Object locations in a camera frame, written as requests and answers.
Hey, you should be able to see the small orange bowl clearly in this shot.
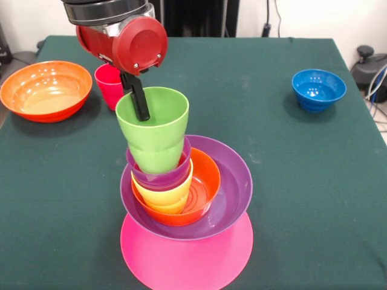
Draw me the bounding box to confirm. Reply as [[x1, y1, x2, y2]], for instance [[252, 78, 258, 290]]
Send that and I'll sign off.
[[131, 147, 222, 227]]

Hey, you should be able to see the purple bowl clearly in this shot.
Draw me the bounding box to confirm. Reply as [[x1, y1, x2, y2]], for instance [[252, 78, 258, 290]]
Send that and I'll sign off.
[[120, 134, 254, 242]]

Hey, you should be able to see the cable bundle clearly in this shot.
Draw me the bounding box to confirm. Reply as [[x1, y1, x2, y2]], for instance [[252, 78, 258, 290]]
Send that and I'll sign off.
[[364, 65, 387, 132]]

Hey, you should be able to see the pink bowl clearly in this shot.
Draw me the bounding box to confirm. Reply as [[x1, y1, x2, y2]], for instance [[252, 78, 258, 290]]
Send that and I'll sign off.
[[120, 210, 254, 290]]

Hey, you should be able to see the green cup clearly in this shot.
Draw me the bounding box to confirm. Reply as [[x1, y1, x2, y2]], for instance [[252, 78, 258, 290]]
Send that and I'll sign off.
[[115, 86, 190, 175]]

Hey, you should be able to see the large orange bowl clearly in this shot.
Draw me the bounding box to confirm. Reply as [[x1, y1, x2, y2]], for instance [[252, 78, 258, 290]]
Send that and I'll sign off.
[[0, 60, 93, 123]]

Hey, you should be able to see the purple cup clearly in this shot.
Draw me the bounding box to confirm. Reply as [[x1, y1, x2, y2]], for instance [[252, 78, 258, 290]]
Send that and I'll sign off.
[[125, 135, 192, 192]]

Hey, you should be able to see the red cup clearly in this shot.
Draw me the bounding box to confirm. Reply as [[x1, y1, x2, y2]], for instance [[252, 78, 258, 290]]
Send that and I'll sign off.
[[94, 63, 125, 112]]

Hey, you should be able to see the blue bowl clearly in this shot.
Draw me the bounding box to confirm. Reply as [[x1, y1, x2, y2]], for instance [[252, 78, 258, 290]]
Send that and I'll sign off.
[[291, 69, 347, 114]]

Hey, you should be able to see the yellow cup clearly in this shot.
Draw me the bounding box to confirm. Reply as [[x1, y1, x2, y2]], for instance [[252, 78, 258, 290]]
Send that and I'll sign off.
[[131, 159, 194, 215]]

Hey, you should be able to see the dark green tablecloth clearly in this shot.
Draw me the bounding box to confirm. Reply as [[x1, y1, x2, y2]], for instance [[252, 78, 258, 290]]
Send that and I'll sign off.
[[0, 35, 387, 290]]

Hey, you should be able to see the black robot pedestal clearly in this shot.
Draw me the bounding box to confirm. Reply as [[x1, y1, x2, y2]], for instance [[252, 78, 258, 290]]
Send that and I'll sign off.
[[148, 0, 239, 37]]

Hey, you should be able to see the black wall plug cable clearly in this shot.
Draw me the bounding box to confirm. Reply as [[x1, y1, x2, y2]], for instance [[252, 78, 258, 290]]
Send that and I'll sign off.
[[261, 0, 282, 37]]

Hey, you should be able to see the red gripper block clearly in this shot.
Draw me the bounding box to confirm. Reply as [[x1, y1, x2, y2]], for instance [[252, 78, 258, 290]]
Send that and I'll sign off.
[[75, 16, 169, 123]]

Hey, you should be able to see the black pedestal foot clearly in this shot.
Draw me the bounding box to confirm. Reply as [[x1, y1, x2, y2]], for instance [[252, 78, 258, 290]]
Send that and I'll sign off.
[[350, 45, 387, 89], [11, 40, 46, 64]]

